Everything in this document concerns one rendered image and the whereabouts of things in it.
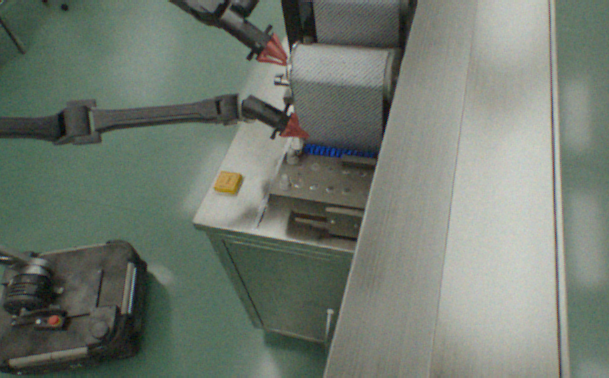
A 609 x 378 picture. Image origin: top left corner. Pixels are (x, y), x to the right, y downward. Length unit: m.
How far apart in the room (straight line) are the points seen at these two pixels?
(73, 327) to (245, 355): 0.73
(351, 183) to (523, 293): 0.70
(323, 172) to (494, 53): 0.56
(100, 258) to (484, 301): 1.98
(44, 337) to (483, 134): 1.96
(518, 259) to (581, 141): 2.32
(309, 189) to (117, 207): 1.77
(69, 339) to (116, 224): 0.78
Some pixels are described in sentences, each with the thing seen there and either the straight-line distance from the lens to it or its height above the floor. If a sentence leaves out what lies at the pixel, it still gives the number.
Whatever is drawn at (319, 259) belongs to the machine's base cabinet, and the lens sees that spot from 1.42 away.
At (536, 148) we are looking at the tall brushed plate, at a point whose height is 1.44.
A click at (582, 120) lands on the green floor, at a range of 3.13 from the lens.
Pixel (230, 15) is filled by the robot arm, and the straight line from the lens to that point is 1.31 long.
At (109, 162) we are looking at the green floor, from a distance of 3.18.
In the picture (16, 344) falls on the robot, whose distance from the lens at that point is 2.41.
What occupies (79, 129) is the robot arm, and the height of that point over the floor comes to 1.28.
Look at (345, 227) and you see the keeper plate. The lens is 1.30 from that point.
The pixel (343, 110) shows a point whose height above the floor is 1.18.
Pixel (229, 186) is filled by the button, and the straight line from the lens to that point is 1.50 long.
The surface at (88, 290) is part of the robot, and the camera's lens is 2.33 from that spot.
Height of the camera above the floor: 2.04
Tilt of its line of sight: 51 degrees down
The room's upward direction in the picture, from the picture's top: 11 degrees counter-clockwise
